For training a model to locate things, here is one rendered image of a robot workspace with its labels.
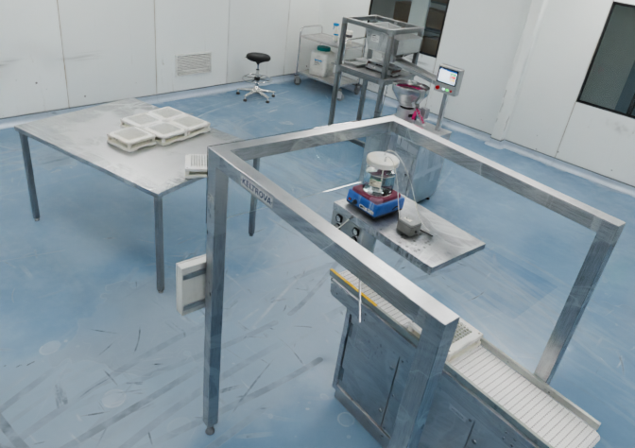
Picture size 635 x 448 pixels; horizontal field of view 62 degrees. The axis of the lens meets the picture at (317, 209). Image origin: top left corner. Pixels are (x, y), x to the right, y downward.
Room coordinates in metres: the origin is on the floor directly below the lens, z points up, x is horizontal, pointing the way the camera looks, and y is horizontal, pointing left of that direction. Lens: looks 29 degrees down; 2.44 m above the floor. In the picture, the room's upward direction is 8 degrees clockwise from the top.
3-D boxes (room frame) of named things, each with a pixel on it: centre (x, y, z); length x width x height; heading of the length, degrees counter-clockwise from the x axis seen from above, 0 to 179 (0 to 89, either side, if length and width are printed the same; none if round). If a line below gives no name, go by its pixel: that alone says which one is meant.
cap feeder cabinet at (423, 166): (4.95, -0.78, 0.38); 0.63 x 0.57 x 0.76; 51
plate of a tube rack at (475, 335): (1.87, -0.65, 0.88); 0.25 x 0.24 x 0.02; 132
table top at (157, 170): (3.69, 1.40, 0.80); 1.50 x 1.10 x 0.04; 62
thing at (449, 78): (4.93, -1.04, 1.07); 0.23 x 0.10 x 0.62; 51
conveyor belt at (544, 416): (1.85, -0.67, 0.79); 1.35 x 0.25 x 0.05; 43
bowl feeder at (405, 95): (5.02, -0.78, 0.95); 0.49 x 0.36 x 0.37; 51
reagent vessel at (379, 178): (2.24, -0.27, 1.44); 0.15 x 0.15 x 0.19
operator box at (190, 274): (1.85, 0.49, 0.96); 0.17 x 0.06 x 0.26; 133
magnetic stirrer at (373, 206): (2.24, -0.26, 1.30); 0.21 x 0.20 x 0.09; 133
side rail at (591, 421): (1.95, -0.76, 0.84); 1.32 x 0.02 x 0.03; 43
